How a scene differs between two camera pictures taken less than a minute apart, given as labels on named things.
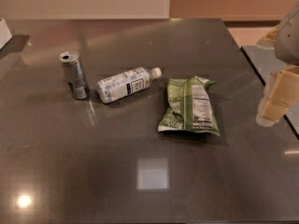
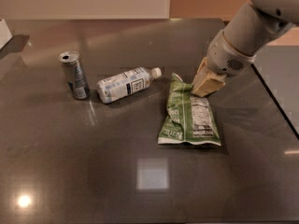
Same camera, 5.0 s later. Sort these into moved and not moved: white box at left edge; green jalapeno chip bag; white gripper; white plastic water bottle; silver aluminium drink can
Moved: white gripper; green jalapeno chip bag
Not moved: white box at left edge; silver aluminium drink can; white plastic water bottle
